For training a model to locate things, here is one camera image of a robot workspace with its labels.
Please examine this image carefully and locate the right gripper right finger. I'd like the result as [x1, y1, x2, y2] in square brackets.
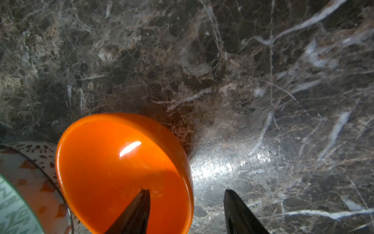
[224, 189, 269, 234]

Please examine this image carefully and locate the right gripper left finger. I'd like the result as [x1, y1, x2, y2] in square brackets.
[105, 189, 151, 234]

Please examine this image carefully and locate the orange plastic bowl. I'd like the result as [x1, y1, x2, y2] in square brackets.
[56, 113, 194, 234]

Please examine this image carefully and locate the white maroon patterned bowl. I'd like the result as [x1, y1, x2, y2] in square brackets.
[1, 141, 82, 234]

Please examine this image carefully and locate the pale green patterned bowl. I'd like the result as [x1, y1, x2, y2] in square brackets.
[1, 176, 44, 234]

